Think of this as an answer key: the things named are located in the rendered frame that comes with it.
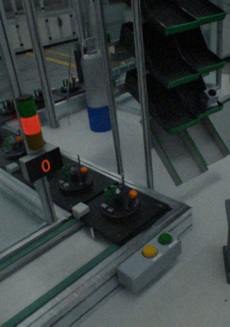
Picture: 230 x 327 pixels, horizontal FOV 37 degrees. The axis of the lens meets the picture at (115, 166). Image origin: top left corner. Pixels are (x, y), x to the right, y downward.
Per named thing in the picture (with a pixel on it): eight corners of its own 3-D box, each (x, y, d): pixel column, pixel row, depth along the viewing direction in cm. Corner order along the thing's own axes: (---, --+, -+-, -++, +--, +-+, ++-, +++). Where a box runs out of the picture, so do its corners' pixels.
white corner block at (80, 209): (91, 215, 123) (89, 205, 121) (80, 221, 120) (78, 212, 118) (82, 210, 126) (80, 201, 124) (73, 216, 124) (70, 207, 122)
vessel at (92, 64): (115, 102, 205) (107, 35, 187) (98, 110, 197) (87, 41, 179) (100, 98, 215) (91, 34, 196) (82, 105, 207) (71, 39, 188)
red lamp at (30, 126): (44, 129, 101) (40, 114, 99) (29, 136, 99) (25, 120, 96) (35, 126, 105) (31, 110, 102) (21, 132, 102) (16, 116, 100)
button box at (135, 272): (182, 253, 109) (181, 238, 106) (135, 294, 97) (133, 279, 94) (165, 243, 113) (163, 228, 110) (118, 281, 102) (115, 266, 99)
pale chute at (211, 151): (224, 158, 139) (230, 153, 135) (200, 169, 134) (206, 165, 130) (188, 99, 145) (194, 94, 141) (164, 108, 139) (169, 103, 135)
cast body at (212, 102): (215, 110, 129) (222, 96, 124) (206, 112, 128) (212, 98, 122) (204, 96, 134) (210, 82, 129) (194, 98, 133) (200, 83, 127)
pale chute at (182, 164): (202, 174, 131) (209, 169, 127) (176, 187, 125) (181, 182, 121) (165, 111, 136) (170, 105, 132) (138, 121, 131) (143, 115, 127)
